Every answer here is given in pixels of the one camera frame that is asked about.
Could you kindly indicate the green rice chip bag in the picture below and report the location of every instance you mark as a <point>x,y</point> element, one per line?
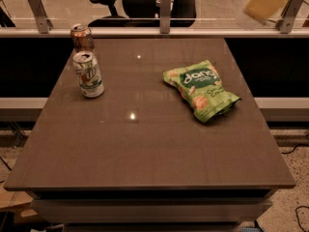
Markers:
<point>201,86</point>

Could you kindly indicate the brown soda can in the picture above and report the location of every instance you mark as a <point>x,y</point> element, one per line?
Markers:
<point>82,37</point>

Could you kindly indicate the white green 7up can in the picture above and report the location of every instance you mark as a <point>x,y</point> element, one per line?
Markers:
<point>87,70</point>

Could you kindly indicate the black office chair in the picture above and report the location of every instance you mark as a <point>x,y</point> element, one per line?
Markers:
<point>145,13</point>

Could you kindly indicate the grey table drawer base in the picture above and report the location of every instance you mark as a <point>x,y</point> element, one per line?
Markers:
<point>204,214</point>

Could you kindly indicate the cardboard box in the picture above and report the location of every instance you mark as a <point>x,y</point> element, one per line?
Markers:
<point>15,208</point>

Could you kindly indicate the right metal glass bracket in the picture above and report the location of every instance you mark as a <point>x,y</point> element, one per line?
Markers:
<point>286,21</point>

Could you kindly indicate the metal glass bracket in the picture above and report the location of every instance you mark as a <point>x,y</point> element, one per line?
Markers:
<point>44,24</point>
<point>165,6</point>
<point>286,21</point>

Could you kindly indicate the middle metal glass bracket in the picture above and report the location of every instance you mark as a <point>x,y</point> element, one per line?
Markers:
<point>165,6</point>

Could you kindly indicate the left metal glass bracket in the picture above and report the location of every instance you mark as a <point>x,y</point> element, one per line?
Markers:
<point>44,24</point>

